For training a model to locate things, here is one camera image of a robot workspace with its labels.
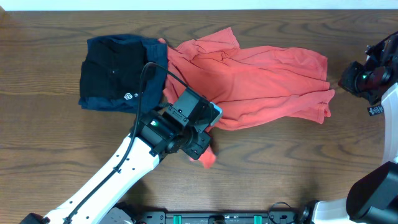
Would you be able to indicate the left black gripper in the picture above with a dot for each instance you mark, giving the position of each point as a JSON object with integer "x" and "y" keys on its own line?
{"x": 200, "y": 144}

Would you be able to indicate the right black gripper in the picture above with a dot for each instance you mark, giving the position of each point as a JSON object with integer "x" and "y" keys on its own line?
{"x": 346, "y": 81}

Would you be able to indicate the red t-shirt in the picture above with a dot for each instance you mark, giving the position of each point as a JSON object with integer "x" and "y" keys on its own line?
{"x": 252, "y": 86}

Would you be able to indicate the black patterned garment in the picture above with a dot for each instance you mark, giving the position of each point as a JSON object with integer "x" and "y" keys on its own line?
{"x": 375, "y": 110}

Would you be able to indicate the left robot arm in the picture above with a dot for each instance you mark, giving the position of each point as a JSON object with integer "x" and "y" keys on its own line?
{"x": 155, "y": 134}

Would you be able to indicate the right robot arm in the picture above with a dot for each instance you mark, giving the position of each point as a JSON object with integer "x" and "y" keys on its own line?
{"x": 373, "y": 198}

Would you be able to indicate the navy blue folded garment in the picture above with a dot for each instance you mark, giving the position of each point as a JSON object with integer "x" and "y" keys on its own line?
{"x": 154, "y": 79}

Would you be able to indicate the black folded polo shirt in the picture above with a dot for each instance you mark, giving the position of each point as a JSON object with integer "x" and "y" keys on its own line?
{"x": 112, "y": 69}

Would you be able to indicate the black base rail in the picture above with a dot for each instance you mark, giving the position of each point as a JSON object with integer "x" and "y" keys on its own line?
{"x": 279, "y": 213}

